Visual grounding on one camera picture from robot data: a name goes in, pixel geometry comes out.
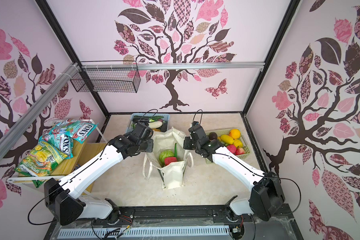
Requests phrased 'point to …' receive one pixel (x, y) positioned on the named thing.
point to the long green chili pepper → (175, 153)
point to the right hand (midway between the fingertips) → (185, 139)
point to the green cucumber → (153, 117)
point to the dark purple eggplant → (140, 119)
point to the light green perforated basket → (219, 132)
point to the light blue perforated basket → (165, 120)
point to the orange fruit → (235, 133)
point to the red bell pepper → (167, 160)
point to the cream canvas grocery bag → (172, 174)
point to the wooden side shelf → (83, 151)
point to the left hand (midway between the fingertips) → (148, 145)
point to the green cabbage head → (164, 154)
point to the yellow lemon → (237, 143)
